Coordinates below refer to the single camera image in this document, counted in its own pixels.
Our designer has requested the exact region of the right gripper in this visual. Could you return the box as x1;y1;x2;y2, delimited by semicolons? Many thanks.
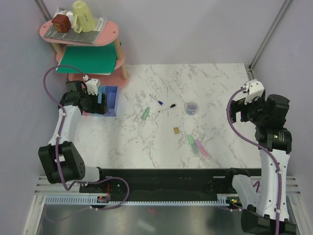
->
226;93;268;126

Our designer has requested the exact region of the purple drawer bin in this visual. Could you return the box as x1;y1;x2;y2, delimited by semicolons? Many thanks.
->
98;85;119;117

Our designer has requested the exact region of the green highlighter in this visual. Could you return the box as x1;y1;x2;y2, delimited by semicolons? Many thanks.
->
141;107;150;120
187;135;199;157

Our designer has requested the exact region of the pink highlighter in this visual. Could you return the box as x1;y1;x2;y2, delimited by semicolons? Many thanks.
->
194;140;210;159

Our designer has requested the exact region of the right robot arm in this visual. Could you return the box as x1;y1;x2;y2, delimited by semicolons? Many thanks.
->
224;94;297;235

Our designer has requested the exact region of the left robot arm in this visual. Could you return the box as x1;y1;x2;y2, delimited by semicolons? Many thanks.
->
38;79;108;192

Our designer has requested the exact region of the green folder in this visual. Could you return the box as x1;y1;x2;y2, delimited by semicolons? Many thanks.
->
56;44;117;74

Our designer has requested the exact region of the grey magazine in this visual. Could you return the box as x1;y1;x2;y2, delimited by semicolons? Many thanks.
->
44;17;108;45

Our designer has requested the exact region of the blue cap marker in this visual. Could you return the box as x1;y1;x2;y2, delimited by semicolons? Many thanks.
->
150;94;163;106

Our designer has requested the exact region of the pink wooden tiered shelf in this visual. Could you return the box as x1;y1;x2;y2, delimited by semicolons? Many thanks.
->
39;21;129;89

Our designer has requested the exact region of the yellow mug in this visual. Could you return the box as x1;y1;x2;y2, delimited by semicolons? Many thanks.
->
71;0;96;33

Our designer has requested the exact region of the red brown cube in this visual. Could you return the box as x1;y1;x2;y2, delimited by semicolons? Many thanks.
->
51;14;71;33

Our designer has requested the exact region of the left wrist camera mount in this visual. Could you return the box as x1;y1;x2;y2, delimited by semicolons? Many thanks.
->
83;75;100;95

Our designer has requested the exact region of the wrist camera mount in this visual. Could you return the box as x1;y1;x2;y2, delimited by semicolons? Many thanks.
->
242;79;265;105
83;75;100;95

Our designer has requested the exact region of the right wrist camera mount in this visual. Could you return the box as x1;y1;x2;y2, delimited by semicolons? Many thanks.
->
242;79;265;105

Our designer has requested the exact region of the white cable duct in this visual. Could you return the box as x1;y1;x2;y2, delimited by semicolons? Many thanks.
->
45;195;238;206

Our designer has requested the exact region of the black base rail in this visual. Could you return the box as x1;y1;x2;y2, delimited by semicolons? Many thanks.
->
79;168;262;202

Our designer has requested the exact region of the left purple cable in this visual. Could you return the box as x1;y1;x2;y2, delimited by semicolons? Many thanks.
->
43;65;130;212

